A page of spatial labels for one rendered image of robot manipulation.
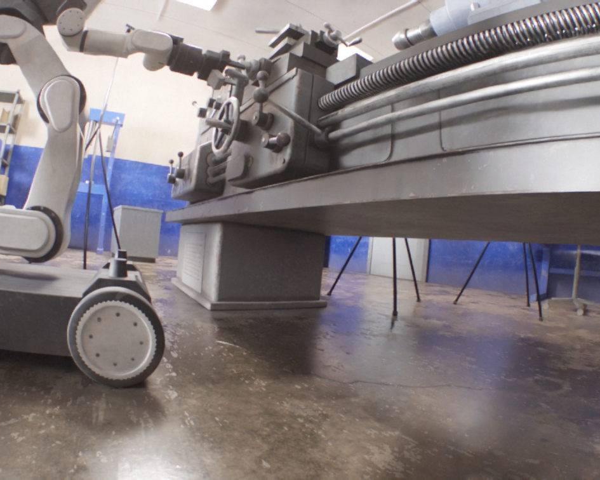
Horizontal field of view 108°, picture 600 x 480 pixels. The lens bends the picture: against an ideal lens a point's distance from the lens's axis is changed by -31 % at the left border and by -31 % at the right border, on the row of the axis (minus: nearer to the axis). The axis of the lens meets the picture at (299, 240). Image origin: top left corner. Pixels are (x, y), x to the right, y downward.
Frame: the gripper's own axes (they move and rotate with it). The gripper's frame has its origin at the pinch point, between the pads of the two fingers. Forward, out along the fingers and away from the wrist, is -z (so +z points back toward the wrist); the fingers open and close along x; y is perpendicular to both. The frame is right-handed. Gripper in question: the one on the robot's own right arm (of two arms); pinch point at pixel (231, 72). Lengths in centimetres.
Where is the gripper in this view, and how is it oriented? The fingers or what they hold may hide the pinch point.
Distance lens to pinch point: 99.7
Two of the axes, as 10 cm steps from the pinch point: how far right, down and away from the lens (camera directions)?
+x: 5.3, -4.9, -6.9
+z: -8.2, -0.9, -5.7
